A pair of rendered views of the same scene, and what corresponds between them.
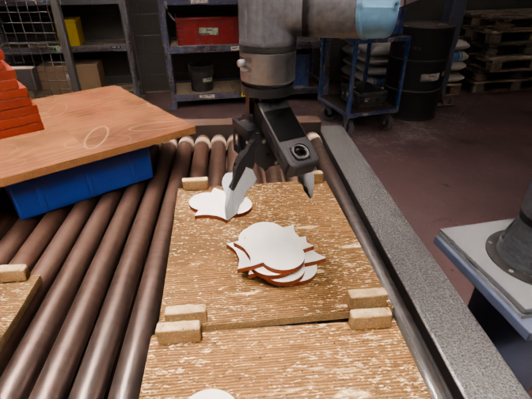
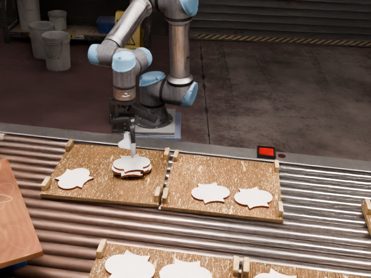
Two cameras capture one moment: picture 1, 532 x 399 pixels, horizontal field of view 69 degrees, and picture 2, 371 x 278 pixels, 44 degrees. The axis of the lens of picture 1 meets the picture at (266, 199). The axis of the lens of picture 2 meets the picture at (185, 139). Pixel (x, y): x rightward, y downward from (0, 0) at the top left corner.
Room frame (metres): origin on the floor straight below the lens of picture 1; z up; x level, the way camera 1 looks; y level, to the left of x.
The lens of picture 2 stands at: (0.07, 1.38, 1.90)
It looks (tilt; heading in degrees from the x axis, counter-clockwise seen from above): 29 degrees down; 280
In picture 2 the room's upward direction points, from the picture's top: 3 degrees clockwise
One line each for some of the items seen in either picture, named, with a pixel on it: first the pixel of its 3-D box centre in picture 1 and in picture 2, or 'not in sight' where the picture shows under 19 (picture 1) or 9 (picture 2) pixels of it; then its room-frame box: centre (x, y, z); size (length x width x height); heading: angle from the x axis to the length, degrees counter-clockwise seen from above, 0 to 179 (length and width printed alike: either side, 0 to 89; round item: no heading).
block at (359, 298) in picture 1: (366, 298); (167, 153); (0.42, -0.15, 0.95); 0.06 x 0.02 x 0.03; 97
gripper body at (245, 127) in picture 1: (264, 123); (122, 113); (0.55, 0.00, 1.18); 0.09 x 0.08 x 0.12; 26
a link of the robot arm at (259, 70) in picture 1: (265, 67); (124, 92); (0.54, 0.00, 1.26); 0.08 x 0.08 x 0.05
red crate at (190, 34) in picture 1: (207, 28); not in sight; (4.58, 0.65, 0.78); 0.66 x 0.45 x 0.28; 102
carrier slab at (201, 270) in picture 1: (263, 238); (110, 172); (0.60, 0.01, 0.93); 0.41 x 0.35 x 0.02; 7
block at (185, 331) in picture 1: (179, 332); (165, 195); (0.36, 0.12, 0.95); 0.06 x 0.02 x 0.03; 95
